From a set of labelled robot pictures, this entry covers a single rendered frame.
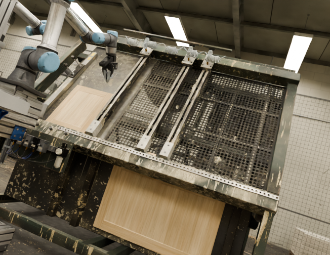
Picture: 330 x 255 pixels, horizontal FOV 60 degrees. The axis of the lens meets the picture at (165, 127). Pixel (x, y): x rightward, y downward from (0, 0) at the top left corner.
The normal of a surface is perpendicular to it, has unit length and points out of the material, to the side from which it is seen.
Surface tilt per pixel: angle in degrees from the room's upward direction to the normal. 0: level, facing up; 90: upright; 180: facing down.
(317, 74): 90
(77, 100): 60
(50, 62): 98
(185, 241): 90
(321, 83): 90
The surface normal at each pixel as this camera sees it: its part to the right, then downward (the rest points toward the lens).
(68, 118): -0.04, -0.65
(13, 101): 0.92, 0.26
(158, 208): -0.22, -0.21
